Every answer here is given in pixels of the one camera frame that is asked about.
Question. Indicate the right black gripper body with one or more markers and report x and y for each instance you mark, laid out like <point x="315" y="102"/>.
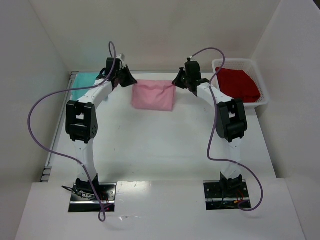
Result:
<point x="183" y="78"/>

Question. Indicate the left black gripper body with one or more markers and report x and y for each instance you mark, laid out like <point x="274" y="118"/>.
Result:
<point x="124" y="77"/>

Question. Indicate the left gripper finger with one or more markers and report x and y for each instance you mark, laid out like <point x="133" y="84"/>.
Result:
<point x="128" y="79"/>
<point x="123" y="80"/>

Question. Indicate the pink t shirt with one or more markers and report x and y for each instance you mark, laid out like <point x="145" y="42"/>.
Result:
<point x="155" y="95"/>

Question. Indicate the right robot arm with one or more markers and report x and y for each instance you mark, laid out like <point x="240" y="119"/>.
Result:
<point x="230" y="122"/>

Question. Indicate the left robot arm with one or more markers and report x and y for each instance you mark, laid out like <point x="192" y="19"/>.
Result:
<point x="82" y="123"/>

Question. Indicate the teal folded t shirt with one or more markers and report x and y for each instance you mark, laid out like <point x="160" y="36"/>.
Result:
<point x="82" y="80"/>

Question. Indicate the red t shirt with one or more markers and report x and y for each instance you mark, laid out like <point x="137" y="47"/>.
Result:
<point x="238" y="85"/>

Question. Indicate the white plastic basket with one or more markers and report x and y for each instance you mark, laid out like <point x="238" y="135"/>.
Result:
<point x="251" y="69"/>

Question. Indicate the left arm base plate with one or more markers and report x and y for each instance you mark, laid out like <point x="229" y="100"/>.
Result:
<point x="86" y="202"/>

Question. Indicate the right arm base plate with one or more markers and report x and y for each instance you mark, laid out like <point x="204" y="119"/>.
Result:
<point x="215" y="199"/>

